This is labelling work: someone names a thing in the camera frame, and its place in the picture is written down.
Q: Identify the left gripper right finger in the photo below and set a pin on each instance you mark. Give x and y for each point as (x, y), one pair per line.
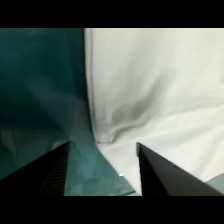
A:
(163, 176)

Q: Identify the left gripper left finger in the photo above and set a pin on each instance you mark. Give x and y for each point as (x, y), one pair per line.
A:
(43, 173)

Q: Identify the white shirt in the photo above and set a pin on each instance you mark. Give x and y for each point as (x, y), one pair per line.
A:
(153, 86)

